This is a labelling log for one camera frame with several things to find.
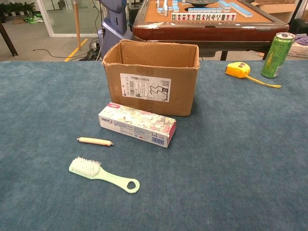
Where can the green object on floor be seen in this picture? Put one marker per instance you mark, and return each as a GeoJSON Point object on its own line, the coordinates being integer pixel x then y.
{"type": "Point", "coordinates": [34, 19]}

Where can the white floral toothpaste box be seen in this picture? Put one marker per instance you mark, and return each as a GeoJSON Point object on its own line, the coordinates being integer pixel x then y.
{"type": "Point", "coordinates": [134, 120]}

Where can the green potted plants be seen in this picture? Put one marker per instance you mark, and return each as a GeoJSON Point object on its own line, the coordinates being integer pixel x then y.
{"type": "Point", "coordinates": [16, 8]}

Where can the short blue mahjong tile stack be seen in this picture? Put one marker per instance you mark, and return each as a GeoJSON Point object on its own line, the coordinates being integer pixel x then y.
{"type": "Point", "coordinates": [225, 4]}

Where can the green toothbrush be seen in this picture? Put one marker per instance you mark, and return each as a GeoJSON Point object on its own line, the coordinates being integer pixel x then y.
{"type": "Point", "coordinates": [108, 178]}

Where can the green drink can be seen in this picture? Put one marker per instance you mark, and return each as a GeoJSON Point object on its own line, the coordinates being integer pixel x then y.
{"type": "Point", "coordinates": [276, 55]}

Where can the white mahjong tile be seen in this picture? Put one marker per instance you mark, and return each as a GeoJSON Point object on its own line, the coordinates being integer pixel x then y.
{"type": "Point", "coordinates": [183, 16]}
{"type": "Point", "coordinates": [178, 16]}
{"type": "Point", "coordinates": [228, 16]}
{"type": "Point", "coordinates": [214, 16]}
{"type": "Point", "coordinates": [173, 16]}
{"type": "Point", "coordinates": [194, 16]}
{"type": "Point", "coordinates": [223, 16]}
{"type": "Point", "coordinates": [188, 16]}
{"type": "Point", "coordinates": [198, 16]}
{"type": "Point", "coordinates": [219, 16]}
{"type": "Point", "coordinates": [234, 16]}
{"type": "Point", "coordinates": [203, 16]}
{"type": "Point", "coordinates": [209, 16]}

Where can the open brown cardboard box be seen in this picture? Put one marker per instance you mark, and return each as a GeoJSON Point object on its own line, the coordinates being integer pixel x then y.
{"type": "Point", "coordinates": [180, 96]}

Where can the blue carpet table cover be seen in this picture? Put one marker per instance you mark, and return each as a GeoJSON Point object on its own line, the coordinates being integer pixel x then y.
{"type": "Point", "coordinates": [216, 168]}

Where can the white power strip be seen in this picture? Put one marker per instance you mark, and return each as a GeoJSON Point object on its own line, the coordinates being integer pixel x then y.
{"type": "Point", "coordinates": [94, 46]}

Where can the long blue mahjong tile row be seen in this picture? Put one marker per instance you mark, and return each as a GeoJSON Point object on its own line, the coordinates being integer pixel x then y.
{"type": "Point", "coordinates": [241, 10]}

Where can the wrapped sausage stick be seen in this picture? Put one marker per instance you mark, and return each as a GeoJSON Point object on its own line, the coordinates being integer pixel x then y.
{"type": "Point", "coordinates": [96, 141]}

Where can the brown mahjong table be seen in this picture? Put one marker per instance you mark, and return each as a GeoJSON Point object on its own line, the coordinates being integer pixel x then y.
{"type": "Point", "coordinates": [192, 33]}

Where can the dark round centre dish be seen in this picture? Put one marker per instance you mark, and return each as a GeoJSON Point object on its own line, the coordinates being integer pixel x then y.
{"type": "Point", "coordinates": [201, 3]}

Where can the light wooden pole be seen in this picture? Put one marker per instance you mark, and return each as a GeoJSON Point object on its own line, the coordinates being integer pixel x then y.
{"type": "Point", "coordinates": [77, 29]}

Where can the dark table leg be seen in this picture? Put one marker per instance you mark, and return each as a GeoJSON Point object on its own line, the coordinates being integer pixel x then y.
{"type": "Point", "coordinates": [9, 45]}

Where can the blue grey machine base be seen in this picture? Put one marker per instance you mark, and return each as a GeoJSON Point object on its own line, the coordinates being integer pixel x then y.
{"type": "Point", "coordinates": [113, 36]}

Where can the purple cloth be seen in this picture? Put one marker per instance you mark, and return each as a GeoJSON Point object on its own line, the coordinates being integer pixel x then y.
{"type": "Point", "coordinates": [302, 39]}

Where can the yellow tape measure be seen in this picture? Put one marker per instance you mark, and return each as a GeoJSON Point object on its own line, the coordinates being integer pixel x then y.
{"type": "Point", "coordinates": [237, 69]}

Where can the white plastic basket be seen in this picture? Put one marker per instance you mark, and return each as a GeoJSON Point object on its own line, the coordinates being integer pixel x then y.
{"type": "Point", "coordinates": [299, 50]}

